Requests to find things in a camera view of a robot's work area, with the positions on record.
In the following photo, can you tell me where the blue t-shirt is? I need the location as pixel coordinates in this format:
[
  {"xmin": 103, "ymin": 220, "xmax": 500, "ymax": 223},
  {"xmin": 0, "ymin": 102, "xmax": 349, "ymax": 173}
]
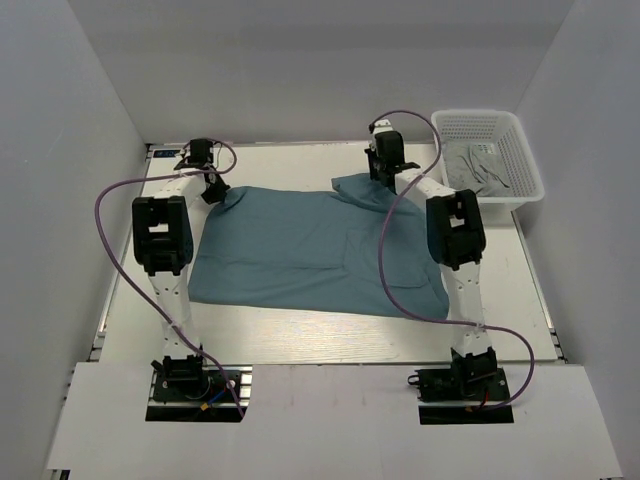
[{"xmin": 188, "ymin": 174, "xmax": 449, "ymax": 319}]

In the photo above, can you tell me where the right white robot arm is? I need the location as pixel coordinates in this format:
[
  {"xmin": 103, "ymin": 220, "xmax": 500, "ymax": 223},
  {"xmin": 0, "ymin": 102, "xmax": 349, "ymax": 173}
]
[{"xmin": 365, "ymin": 120, "xmax": 497, "ymax": 399}]

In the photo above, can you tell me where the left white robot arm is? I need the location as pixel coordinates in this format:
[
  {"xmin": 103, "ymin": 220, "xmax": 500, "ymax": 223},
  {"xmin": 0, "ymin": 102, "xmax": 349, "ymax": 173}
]
[{"xmin": 132, "ymin": 138, "xmax": 229, "ymax": 399}]

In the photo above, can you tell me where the blue label sticker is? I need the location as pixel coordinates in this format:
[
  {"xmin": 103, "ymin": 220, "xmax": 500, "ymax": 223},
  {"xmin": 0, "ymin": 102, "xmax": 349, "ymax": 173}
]
[{"xmin": 152, "ymin": 149, "xmax": 181, "ymax": 158}]

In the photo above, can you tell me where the grey t-shirt in basket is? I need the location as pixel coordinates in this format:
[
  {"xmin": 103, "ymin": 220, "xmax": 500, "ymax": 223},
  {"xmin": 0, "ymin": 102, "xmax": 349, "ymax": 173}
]
[{"xmin": 444, "ymin": 142, "xmax": 512, "ymax": 197}]

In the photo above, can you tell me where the white plastic basket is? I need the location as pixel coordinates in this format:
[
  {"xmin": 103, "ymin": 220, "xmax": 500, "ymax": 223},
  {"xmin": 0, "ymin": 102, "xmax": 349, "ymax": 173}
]
[{"xmin": 431, "ymin": 109, "xmax": 545, "ymax": 210}]

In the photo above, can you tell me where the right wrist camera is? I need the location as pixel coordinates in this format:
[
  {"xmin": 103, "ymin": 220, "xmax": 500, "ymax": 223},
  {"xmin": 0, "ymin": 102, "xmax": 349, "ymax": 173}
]
[{"xmin": 368, "ymin": 119, "xmax": 393, "ymax": 136}]

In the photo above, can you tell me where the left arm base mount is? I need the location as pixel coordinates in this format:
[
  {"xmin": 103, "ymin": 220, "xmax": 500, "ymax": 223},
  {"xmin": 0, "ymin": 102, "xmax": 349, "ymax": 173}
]
[{"xmin": 145, "ymin": 355, "xmax": 252, "ymax": 423}]

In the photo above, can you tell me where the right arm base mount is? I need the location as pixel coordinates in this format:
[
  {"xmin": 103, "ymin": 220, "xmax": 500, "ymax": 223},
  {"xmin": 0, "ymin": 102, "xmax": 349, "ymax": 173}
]
[{"xmin": 407, "ymin": 368, "xmax": 514, "ymax": 426}]

